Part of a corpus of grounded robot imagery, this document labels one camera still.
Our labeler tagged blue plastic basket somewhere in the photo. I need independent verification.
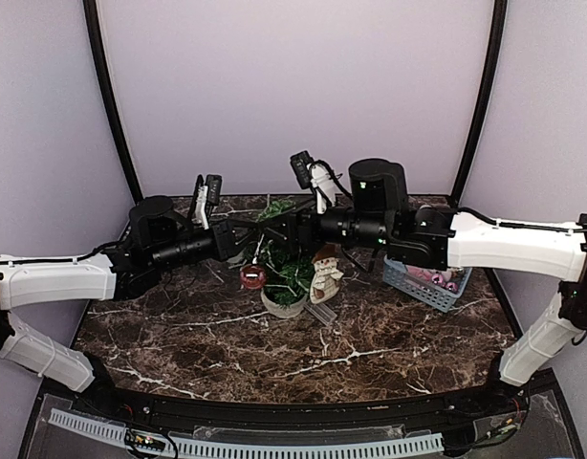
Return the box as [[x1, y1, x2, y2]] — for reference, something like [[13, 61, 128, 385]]
[[382, 256, 472, 313]]

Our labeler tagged small green christmas tree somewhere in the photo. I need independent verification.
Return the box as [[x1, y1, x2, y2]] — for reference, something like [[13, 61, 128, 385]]
[[244, 196, 318, 307]]

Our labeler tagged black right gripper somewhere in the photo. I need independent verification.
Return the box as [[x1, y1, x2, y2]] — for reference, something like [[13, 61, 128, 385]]
[[257, 195, 394, 255]]

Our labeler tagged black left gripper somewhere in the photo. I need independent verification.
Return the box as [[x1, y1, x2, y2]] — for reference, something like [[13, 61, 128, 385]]
[[150, 218, 260, 274]]

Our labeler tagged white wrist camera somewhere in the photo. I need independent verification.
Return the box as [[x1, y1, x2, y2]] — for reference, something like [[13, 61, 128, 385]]
[[188, 174, 223, 230], [290, 151, 337, 214]]

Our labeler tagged clear string light garland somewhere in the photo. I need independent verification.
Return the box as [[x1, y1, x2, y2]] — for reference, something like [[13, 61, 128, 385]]
[[240, 232, 344, 325]]

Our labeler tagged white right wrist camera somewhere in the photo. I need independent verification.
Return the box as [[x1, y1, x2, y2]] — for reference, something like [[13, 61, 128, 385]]
[[290, 151, 337, 214]]

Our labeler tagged white cable duct strip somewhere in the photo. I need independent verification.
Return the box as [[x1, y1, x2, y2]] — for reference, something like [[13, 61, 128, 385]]
[[48, 408, 445, 459]]

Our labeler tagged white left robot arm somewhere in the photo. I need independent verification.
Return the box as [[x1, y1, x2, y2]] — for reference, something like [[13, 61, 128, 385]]
[[0, 196, 257, 417]]

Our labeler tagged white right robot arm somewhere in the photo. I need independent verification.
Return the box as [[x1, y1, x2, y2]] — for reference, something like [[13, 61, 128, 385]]
[[259, 153, 587, 415]]

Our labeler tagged white tree pot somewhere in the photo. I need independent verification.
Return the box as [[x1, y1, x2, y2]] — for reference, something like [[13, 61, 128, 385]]
[[260, 289, 308, 319]]

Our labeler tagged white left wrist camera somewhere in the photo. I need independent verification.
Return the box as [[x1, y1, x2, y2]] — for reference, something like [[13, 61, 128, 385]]
[[188, 174, 223, 230]]

